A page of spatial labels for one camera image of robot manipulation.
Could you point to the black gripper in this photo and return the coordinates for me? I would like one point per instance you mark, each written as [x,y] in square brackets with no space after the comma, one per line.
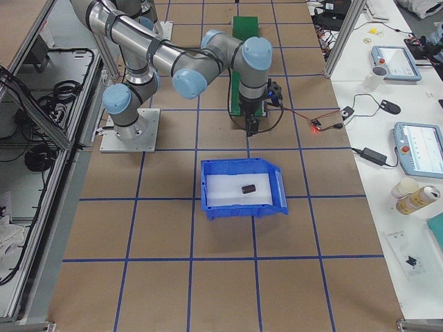
[248,110]

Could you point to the brown cylindrical capacitor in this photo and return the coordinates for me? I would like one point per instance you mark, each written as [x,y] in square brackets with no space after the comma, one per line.
[247,189]

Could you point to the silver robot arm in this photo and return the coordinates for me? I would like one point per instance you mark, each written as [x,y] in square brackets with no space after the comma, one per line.
[134,27]

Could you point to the blue plastic bin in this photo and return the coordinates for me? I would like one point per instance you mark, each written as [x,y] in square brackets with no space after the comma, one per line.
[245,166]

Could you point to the small motor controller board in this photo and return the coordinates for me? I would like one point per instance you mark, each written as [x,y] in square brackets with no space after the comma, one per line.
[315,124]

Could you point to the white foam bin liner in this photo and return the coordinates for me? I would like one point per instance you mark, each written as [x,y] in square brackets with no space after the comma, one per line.
[223,190]

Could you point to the green conveyor belt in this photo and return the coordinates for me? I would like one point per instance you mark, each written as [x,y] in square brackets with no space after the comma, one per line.
[253,54]

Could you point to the black power brick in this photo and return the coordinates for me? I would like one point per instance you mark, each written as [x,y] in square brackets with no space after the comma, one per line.
[374,156]

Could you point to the white cup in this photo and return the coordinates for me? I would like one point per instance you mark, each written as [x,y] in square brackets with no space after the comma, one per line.
[374,78]

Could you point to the black mouse device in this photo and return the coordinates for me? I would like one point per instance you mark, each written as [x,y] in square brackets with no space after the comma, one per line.
[390,107]

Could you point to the upper teach pendant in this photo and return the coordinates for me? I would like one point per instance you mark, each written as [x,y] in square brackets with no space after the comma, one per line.
[398,62]

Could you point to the teach pendant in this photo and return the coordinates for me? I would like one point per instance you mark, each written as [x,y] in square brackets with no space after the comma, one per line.
[398,62]
[419,149]

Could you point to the beige paper cup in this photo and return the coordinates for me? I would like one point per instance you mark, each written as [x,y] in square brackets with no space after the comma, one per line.
[405,186]

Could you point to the lower teach pendant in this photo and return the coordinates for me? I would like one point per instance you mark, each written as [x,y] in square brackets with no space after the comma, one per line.
[419,149]

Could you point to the person at desk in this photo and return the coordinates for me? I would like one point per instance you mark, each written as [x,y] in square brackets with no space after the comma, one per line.
[433,44]

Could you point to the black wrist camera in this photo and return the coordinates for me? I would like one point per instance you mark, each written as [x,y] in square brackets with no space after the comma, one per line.
[274,93]

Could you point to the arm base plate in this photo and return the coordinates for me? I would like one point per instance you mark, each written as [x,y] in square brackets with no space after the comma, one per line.
[140,136]
[163,30]

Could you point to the aluminium frame post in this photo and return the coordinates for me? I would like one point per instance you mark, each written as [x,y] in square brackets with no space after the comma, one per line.
[349,23]

